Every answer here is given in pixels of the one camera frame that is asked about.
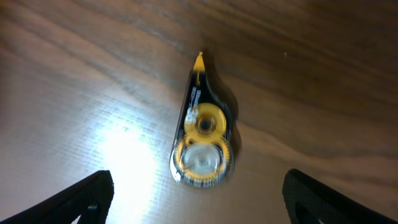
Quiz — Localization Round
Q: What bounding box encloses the black correction tape dispenser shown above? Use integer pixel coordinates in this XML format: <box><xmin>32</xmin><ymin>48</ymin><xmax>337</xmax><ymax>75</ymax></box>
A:
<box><xmin>169</xmin><ymin>51</ymin><xmax>234</xmax><ymax>189</ymax></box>

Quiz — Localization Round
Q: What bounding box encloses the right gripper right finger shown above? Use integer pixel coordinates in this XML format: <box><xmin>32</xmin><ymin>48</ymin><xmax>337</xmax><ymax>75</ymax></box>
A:
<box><xmin>282</xmin><ymin>169</ymin><xmax>397</xmax><ymax>224</ymax></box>

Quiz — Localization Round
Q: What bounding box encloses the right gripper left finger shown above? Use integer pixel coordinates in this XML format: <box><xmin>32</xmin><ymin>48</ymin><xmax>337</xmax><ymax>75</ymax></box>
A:
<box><xmin>2</xmin><ymin>170</ymin><xmax>114</xmax><ymax>224</ymax></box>

